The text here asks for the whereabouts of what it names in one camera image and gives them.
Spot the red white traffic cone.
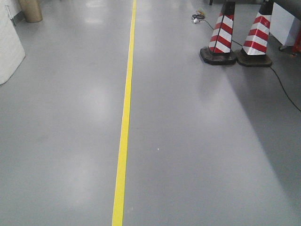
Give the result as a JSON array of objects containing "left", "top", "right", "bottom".
[
  {"left": 236, "top": 0, "right": 274, "bottom": 67},
  {"left": 200, "top": 0, "right": 236, "bottom": 65}
]

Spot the white appliance on left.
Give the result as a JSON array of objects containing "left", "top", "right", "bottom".
[{"left": 0, "top": 2, "right": 25, "bottom": 85}]

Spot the brown cylindrical planter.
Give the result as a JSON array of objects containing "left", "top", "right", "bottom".
[{"left": 19, "top": 0, "right": 43, "bottom": 23}]

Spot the black cable on floor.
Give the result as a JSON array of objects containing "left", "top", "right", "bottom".
[{"left": 191, "top": 7, "right": 301, "bottom": 113}]

